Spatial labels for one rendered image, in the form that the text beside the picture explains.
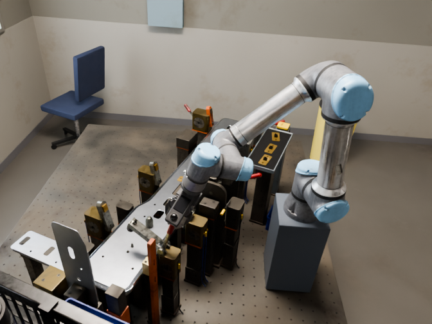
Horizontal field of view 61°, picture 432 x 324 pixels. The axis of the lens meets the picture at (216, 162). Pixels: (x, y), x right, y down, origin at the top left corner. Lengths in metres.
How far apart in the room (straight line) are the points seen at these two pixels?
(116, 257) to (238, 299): 0.58
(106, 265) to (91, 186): 0.92
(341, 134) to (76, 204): 1.52
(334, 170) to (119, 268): 0.83
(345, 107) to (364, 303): 1.90
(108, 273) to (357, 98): 1.01
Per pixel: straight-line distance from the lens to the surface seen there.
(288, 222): 1.49
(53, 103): 3.87
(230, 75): 4.00
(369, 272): 2.98
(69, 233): 1.13
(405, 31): 4.18
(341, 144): 1.17
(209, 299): 1.70
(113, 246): 1.51
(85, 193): 2.25
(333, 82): 1.09
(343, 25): 3.98
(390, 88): 4.35
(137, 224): 1.39
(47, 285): 1.37
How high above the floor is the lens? 2.10
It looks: 35 degrees down
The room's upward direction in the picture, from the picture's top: 4 degrees clockwise
